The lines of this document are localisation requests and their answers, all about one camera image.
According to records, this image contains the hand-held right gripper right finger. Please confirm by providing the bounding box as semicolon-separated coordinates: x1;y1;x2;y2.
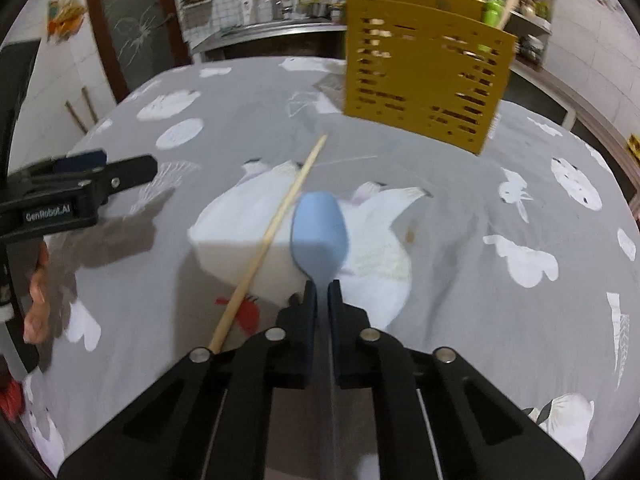
327;280;586;480

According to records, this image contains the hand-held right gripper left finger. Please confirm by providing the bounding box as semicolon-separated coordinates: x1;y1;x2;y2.
59;280;318;480

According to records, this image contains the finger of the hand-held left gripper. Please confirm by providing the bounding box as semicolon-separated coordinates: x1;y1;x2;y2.
82;155;158;203
7;149;108;183

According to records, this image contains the blue plastic spoon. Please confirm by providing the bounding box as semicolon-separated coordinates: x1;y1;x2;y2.
290;191;350;283

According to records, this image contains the wooden chopstick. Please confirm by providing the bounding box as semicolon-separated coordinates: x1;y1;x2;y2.
207;134;329;353

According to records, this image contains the yellow slotted utensil holder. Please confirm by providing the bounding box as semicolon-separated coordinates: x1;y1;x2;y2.
344;0;518;156

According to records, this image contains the person's left hand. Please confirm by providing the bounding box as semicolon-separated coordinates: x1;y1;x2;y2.
22;242;54;342

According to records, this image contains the grey printed tablecloth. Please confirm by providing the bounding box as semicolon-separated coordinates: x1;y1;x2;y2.
20;55;640;480

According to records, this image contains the brown framed glass door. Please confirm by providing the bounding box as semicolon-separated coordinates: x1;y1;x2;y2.
84;0;194;104

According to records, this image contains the red cloth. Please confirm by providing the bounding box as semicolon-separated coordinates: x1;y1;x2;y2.
0;379;24;422

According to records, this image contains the stainless steel sink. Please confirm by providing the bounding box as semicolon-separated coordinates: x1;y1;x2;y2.
220;21;332;42

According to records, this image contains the grey corner shelf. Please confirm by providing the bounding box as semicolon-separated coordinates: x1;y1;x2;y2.
457;0;557;67

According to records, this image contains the wooden spoon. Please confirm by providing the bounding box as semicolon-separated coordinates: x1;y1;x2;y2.
495;0;522;31

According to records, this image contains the wooden broom handle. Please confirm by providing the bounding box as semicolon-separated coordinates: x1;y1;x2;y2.
81;87;99;125
65;100;86;134

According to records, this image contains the colourful wall decoration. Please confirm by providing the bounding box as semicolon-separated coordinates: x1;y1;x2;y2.
46;0;89;42

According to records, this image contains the white wire wall grid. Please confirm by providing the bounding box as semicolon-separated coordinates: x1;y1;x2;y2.
171;0;352;47

